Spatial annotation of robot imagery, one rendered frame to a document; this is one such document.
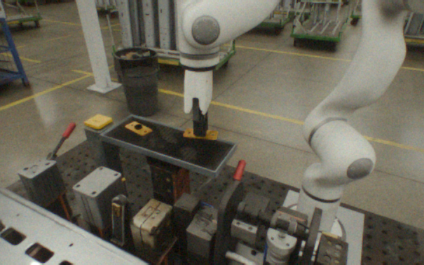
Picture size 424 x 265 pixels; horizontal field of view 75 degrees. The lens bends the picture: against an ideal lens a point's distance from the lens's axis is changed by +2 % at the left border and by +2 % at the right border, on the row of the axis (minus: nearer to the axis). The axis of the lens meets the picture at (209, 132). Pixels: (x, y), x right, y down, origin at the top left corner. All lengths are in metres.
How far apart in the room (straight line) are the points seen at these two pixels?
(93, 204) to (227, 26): 0.51
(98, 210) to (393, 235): 1.06
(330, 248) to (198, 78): 0.42
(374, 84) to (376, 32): 0.11
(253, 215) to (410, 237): 0.89
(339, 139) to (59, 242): 0.73
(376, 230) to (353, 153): 0.61
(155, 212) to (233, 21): 0.45
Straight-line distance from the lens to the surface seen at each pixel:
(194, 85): 0.58
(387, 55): 0.73
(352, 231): 1.11
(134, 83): 3.20
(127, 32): 5.04
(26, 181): 0.97
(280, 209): 0.71
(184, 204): 0.67
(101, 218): 0.77
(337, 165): 0.74
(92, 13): 4.12
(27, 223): 0.89
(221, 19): 0.48
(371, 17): 0.76
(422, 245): 1.34
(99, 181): 0.76
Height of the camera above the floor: 1.58
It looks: 32 degrees down
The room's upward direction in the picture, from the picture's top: straight up
